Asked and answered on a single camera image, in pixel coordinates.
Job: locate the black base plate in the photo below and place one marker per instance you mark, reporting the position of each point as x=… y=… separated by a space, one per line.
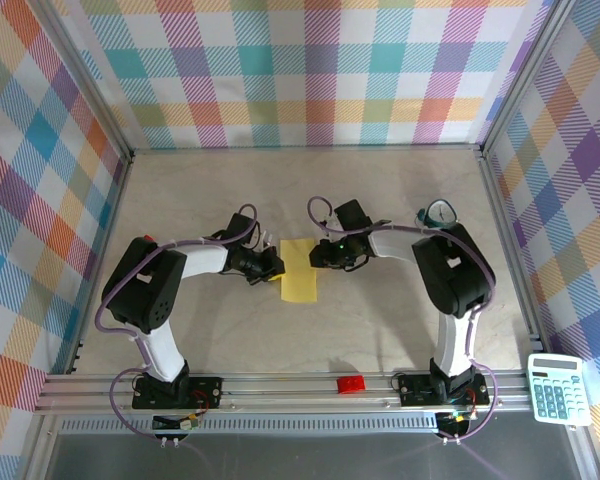
x=412 y=392
x=205 y=387

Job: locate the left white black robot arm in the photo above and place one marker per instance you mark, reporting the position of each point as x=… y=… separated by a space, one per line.
x=145 y=285

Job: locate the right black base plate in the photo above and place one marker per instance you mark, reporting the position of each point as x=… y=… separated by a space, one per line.
x=412 y=392

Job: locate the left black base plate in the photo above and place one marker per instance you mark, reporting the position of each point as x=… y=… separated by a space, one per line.
x=205 y=387

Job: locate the yellow paper sheet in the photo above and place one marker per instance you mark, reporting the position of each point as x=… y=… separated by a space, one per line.
x=300 y=280

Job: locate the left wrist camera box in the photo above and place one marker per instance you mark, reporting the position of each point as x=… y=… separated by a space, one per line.
x=265 y=242

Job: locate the aluminium wall rail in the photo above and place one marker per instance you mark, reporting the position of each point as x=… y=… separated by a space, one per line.
x=305 y=149

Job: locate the connector board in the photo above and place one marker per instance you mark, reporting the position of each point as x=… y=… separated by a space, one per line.
x=177 y=424
x=455 y=422

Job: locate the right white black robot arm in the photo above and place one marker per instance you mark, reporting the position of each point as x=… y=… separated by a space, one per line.
x=455 y=270

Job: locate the right connector board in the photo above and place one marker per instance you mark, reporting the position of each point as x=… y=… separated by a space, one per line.
x=455 y=422

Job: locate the aluminium side rail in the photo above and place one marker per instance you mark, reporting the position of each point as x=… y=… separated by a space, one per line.
x=109 y=225
x=511 y=250

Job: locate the aluminium mounting rail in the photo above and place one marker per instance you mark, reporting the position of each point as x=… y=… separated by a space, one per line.
x=280 y=395

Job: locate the left connector board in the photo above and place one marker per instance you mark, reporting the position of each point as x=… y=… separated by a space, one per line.
x=177 y=424

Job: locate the aluminium corner post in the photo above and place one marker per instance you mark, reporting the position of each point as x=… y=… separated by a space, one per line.
x=82 y=75
x=525 y=75

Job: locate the white calculator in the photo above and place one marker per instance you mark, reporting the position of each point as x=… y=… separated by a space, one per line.
x=560 y=395

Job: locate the teal alarm clock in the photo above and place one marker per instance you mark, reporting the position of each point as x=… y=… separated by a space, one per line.
x=440 y=212

